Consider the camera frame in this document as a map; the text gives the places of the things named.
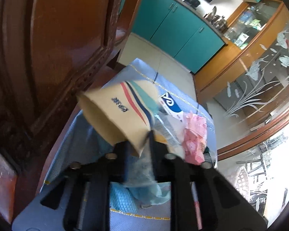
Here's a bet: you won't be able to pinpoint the light blue face mask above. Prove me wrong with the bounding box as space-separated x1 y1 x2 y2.
110 146 171 213

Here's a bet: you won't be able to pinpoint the pink plastic bag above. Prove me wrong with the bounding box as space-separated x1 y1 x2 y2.
182 112 207 165

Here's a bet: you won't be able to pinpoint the brown paper cup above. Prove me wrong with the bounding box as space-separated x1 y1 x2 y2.
77 80 159 157

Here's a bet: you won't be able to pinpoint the white blue medicine box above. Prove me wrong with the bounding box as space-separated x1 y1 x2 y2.
159 92 184 121

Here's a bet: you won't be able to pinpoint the teal kitchen cabinets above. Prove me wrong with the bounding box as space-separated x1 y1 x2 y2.
132 0 225 74

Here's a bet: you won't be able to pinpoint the blue quilted cloth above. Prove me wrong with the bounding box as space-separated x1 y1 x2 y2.
12 59 217 230

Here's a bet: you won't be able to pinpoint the etched glass sliding door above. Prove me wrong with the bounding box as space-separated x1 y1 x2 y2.
207 19 289 139

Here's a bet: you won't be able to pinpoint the carved wooden chair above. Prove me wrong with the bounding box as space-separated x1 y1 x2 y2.
0 0 141 228

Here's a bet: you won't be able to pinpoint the steel pot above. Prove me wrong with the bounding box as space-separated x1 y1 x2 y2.
204 6 228 32

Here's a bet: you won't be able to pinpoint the black cooking pot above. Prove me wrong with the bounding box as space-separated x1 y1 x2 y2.
184 0 200 9

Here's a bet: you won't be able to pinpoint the wooden glass display cabinet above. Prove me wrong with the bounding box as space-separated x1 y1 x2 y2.
223 0 281 50

